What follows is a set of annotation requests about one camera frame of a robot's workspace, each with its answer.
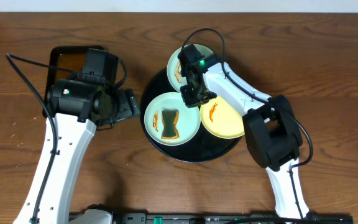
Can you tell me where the yellow plate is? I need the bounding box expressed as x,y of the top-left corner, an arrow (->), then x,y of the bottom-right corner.
200,96 -> 245,139

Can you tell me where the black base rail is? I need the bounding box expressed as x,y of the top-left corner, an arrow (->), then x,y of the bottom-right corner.
68,212 -> 354,224

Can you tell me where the black rectangular water tray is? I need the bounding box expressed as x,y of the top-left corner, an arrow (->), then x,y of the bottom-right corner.
45,47 -> 112,123

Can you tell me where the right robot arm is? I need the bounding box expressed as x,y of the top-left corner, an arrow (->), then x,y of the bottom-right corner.
180,59 -> 310,219

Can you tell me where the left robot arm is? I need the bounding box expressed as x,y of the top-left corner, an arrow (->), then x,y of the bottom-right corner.
15,80 -> 140,223

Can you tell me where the green and yellow sponge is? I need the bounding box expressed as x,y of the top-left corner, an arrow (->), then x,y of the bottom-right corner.
162,110 -> 180,139

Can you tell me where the light green plate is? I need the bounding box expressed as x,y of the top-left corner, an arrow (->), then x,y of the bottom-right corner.
144,92 -> 201,146
167,44 -> 213,92

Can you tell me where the round black serving tray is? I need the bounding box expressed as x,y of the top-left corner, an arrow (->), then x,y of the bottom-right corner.
140,68 -> 241,162

